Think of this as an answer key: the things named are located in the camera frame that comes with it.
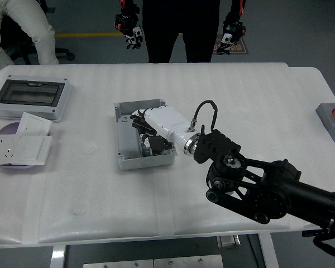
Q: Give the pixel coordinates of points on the person's right hand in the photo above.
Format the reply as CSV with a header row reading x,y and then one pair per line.
x,y
131,30

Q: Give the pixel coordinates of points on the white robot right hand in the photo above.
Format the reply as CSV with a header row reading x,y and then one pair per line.
x,y
167,120

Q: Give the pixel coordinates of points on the person's left hand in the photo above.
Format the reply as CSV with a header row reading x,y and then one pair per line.
x,y
231,33

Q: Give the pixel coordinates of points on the person's left forearm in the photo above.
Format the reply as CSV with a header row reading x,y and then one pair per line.
x,y
237,8

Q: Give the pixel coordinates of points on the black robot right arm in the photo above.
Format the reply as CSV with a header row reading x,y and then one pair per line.
x,y
282,190

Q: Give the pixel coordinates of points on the person's right forearm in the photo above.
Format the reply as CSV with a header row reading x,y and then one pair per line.
x,y
125,5

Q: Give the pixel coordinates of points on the open grey junction box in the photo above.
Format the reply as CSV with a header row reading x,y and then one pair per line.
x,y
125,139

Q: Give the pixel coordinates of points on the grey distribution box dark window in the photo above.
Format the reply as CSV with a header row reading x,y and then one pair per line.
x,y
28,93

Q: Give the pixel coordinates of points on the brown floor sign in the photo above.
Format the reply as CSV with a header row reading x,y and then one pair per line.
x,y
240,48

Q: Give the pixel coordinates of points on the person in black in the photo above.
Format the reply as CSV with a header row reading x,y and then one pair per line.
x,y
181,28

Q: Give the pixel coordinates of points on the black office chair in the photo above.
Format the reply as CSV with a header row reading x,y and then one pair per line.
x,y
65,54

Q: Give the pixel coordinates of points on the white foam mat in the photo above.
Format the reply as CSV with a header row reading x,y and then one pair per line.
x,y
100,195

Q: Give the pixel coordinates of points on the person in white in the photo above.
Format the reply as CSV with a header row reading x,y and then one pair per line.
x,y
30,22

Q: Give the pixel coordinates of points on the grey block base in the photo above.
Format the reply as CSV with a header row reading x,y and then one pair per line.
x,y
330,125

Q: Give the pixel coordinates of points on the purple round plate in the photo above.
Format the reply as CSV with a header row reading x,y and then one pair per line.
x,y
7,129

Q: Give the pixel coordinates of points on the white table leg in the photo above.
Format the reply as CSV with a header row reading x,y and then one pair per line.
x,y
57,257
268,251

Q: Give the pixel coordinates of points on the black table control panel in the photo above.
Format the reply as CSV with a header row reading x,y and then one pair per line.
x,y
310,234

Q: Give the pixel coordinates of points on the metal mounting rail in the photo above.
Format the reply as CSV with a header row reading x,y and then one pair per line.
x,y
145,153

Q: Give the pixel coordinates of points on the white wall switch panel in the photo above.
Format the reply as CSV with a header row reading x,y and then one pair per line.
x,y
33,149
33,124

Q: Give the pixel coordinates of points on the grey metal bracket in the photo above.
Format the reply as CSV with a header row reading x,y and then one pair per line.
x,y
228,242

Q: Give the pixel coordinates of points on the white wall socket panel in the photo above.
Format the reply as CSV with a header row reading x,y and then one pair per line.
x,y
2,150

